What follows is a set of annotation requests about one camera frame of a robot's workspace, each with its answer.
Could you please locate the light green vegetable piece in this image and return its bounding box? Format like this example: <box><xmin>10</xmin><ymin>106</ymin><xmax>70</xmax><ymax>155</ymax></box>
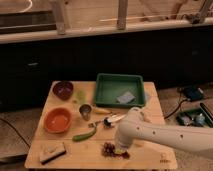
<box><xmin>74</xmin><ymin>90</ymin><xmax>86</xmax><ymax>104</ymax></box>

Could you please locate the small metal cup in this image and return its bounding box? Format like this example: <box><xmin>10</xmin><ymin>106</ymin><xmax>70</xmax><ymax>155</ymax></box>
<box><xmin>79</xmin><ymin>104</ymin><xmax>92</xmax><ymax>121</ymax></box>

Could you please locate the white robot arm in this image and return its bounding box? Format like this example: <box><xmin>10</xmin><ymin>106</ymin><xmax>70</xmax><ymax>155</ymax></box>
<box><xmin>115</xmin><ymin>107</ymin><xmax>213</xmax><ymax>159</ymax></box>

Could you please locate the green plastic tray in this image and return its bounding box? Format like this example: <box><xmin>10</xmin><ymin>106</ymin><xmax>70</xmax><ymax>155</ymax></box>
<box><xmin>94</xmin><ymin>73</ymin><xmax>146</xmax><ymax>108</ymax></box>

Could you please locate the blue grey cloth piece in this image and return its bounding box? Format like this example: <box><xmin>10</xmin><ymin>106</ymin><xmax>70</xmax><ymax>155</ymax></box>
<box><xmin>117</xmin><ymin>92</ymin><xmax>135</xmax><ymax>104</ymax></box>

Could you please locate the small yellow banana piece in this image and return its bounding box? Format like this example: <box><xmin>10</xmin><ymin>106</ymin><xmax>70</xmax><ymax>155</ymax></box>
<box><xmin>93</xmin><ymin>107</ymin><xmax>111</xmax><ymax>114</ymax></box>

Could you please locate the dark purple grape bunch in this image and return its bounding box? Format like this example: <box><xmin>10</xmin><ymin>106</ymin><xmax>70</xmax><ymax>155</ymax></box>
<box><xmin>101</xmin><ymin>142</ymin><xmax>130</xmax><ymax>159</ymax></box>

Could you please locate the green chili pepper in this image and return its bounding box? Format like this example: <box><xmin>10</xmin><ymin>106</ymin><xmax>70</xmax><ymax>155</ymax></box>
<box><xmin>72</xmin><ymin>127</ymin><xmax>97</xmax><ymax>142</ymax></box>

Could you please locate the black cable at left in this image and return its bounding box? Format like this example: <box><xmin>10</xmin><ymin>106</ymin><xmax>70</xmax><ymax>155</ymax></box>
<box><xmin>0</xmin><ymin>117</ymin><xmax>31</xmax><ymax>149</ymax></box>

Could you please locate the orange red bowl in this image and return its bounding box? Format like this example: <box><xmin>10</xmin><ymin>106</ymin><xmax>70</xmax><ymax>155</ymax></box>
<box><xmin>43</xmin><ymin>108</ymin><xmax>72</xmax><ymax>133</ymax></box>

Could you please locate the dark maroon bowl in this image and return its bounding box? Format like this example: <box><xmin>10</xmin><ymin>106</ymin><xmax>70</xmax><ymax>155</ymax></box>
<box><xmin>53</xmin><ymin>81</ymin><xmax>73</xmax><ymax>100</ymax></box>

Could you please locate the black power adapter box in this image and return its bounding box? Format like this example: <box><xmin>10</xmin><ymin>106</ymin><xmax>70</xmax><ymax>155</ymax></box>
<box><xmin>179</xmin><ymin>86</ymin><xmax>204</xmax><ymax>102</ymax></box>

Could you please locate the sponge block with dark base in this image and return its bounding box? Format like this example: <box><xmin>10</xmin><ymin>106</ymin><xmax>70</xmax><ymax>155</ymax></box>
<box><xmin>39</xmin><ymin>142</ymin><xmax>66</xmax><ymax>165</ymax></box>

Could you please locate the black cable on floor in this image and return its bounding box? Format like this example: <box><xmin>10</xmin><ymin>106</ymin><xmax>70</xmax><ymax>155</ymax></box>
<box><xmin>163</xmin><ymin>94</ymin><xmax>189</xmax><ymax>120</ymax></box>

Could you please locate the green bin with tools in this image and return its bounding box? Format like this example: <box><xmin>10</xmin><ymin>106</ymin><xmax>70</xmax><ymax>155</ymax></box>
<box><xmin>176</xmin><ymin>103</ymin><xmax>213</xmax><ymax>128</ymax></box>

